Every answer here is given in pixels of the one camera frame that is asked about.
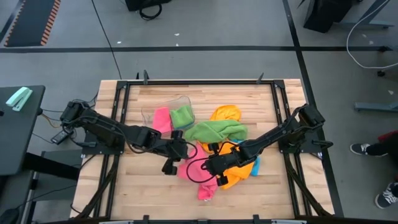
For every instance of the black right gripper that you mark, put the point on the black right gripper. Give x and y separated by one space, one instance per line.
220 165

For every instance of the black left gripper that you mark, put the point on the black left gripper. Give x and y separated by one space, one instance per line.
175 149

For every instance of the orange microfiber towel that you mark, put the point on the orange microfiber towel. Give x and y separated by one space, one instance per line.
227 112
241 174

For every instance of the green microfiber towel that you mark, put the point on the green microfiber towel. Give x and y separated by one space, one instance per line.
182 116
217 130

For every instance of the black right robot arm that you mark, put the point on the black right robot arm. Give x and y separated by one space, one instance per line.
280 133

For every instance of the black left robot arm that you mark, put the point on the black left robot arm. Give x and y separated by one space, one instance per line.
109 130

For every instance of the clear plastic bin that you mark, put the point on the clear plastic bin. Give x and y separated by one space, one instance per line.
149 115

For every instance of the black power adapter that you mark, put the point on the black power adapter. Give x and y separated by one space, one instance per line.
57 138

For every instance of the person's foot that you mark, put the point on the person's foot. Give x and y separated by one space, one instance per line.
385 197
359 149

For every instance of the black computer tower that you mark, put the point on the black computer tower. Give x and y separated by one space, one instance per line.
326 14
146 3

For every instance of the black office desk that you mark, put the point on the black office desk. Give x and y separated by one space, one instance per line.
18 137

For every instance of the person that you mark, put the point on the person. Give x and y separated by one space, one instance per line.
384 148

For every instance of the mint green stapler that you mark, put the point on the mint green stapler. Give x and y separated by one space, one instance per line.
18 98

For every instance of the grey desk foot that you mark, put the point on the grey desk foot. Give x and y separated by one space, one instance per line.
376 106

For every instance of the red upholstered chair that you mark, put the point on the red upholstered chair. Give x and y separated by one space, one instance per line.
388 136

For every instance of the black chair caster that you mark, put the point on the black chair caster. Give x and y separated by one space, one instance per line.
381 73

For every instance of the black orange-edged floor mat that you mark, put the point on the black orange-edged floor mat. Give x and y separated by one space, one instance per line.
29 23

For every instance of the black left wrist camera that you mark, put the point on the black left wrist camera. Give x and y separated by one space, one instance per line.
177 134

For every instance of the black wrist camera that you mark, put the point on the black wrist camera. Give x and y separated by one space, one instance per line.
213 147
177 134

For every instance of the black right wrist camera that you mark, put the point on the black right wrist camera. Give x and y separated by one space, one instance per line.
213 147

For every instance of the grey desk leg frame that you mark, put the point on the grey desk leg frame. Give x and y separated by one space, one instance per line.
367 24

